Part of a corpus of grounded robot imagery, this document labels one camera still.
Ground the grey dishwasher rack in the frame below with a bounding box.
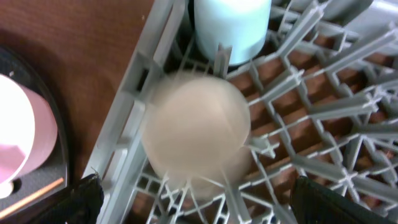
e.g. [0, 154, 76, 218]
[84, 1, 397, 223]

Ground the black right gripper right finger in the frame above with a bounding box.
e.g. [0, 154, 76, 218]
[289, 176, 391, 224]

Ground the pink plastic bowl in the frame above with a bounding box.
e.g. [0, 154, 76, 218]
[1, 75, 58, 198]

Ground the round black serving tray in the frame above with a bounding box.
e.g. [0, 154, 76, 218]
[0, 45, 70, 222]

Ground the wooden chopstick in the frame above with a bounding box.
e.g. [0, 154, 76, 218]
[1, 177, 64, 219]

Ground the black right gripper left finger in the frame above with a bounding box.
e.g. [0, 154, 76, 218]
[28, 174, 104, 223]

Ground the light blue plastic cup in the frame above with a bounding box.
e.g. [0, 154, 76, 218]
[193, 0, 272, 65]

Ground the small white cup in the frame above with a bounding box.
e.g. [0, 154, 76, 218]
[141, 72, 251, 200]

